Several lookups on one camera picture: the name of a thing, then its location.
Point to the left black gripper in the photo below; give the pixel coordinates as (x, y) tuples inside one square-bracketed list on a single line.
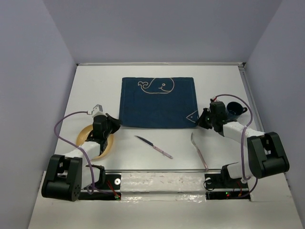
[(115, 122)]

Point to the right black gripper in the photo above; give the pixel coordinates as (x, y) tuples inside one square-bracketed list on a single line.
[(200, 121)]

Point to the dark blue cloth placemat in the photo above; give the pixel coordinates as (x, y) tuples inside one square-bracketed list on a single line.
[(158, 103)]

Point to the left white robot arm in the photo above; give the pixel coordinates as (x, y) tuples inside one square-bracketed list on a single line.
[(63, 178)]

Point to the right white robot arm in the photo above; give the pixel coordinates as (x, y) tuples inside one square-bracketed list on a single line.
[(262, 154)]

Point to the dark blue cup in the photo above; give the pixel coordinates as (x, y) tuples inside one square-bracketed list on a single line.
[(234, 110)]

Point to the yellow plate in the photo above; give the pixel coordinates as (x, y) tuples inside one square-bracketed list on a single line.
[(84, 133)]

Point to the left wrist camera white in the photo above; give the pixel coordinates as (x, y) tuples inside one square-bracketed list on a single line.
[(96, 111)]

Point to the fork with pink handle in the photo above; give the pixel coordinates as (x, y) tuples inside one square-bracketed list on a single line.
[(199, 153)]

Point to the knife with pink handle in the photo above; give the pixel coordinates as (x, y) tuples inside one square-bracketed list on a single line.
[(153, 146)]

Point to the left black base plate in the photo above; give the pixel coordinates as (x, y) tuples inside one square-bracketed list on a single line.
[(109, 190)]

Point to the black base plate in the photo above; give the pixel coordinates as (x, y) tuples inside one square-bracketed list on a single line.
[(219, 188), (109, 190)]

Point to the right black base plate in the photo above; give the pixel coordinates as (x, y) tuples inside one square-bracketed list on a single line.
[(219, 188)]

